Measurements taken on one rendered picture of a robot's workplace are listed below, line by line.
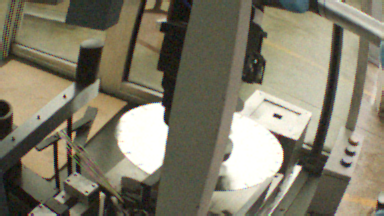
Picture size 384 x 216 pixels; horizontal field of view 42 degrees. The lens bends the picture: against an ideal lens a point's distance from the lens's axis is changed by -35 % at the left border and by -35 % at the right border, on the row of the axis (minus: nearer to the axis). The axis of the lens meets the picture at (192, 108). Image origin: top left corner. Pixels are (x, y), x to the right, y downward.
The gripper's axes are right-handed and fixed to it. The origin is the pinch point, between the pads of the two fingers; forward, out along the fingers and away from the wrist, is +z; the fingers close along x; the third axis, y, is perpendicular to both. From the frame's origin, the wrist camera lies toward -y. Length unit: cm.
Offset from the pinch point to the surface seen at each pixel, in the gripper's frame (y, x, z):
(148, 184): 6.1, -22.8, 15.4
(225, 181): 11.1, -7.3, 11.1
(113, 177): -12.9, -7.1, 17.1
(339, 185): 29.8, 25.1, 7.0
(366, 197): 11, 198, 4
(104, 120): -42.3, 23.2, 4.1
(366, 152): -11, 245, -28
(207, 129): 40, -69, 9
